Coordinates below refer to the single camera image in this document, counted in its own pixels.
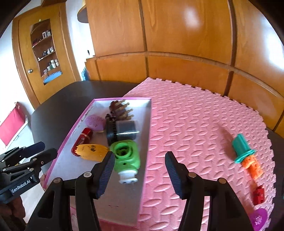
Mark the orange cube block chain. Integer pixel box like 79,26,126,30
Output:
242,155,264,181

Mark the red cylinder case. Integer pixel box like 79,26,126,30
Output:
71,128,93,156

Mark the purple oval soap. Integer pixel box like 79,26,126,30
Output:
85,115,106,132

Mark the pink storage box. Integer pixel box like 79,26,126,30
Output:
44,97,151,227

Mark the green plug-in device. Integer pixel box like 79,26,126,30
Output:
110,139,141,184

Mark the yellow plastic gadget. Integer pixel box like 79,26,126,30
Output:
76,144,109,162

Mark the red bag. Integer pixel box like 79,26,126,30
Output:
1,102,28,147

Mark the teal plastic holder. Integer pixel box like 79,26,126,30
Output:
231,133,256,164

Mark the red small block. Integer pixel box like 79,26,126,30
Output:
253,185,265,205

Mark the pink foam mat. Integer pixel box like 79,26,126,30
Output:
71,77,277,231

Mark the blue foam piece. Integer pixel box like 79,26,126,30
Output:
81,67,90,81

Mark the brown wooden-pin hairbrush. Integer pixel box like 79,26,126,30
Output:
109,100,134,121

